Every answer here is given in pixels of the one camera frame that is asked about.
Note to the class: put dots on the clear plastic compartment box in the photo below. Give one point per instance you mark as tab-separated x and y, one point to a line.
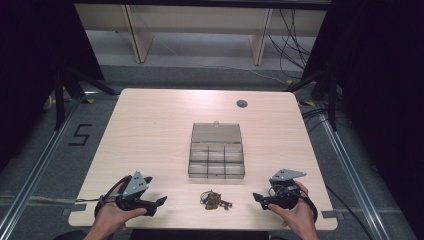
216	156

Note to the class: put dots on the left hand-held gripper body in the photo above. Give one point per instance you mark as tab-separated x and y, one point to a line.
135	186

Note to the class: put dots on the grey tape strip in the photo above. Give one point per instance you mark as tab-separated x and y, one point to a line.
332	214

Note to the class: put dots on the grey round table grommet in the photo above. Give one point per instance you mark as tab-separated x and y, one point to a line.
242	103

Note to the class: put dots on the person's left hand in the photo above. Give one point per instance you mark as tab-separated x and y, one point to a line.
111	213

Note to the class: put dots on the light wooden shelf unit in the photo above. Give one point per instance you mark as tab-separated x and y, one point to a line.
200	23

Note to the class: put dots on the person's right hand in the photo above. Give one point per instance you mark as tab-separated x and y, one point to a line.
300	216

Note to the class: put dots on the black tripod stand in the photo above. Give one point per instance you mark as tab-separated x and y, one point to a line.
331	100
60	100

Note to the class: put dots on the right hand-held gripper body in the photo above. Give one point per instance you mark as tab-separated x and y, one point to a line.
283	195

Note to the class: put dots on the metal floor rail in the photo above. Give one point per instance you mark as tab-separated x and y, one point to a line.
36	173
350	173

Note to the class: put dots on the pile of small metal trinkets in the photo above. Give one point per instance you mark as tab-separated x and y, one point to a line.
213	200

